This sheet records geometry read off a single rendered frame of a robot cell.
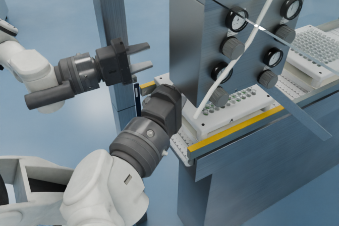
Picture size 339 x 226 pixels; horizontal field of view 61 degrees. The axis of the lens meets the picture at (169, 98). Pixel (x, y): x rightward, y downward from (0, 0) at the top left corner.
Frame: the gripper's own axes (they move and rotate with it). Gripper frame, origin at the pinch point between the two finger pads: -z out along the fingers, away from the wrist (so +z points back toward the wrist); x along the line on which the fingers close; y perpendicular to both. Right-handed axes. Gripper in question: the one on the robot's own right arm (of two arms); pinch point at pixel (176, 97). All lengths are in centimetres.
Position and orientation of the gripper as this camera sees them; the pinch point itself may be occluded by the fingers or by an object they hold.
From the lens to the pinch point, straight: 60.6
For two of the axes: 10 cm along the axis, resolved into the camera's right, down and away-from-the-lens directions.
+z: -4.7, 6.2, -6.2
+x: 0.3, 7.2, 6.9
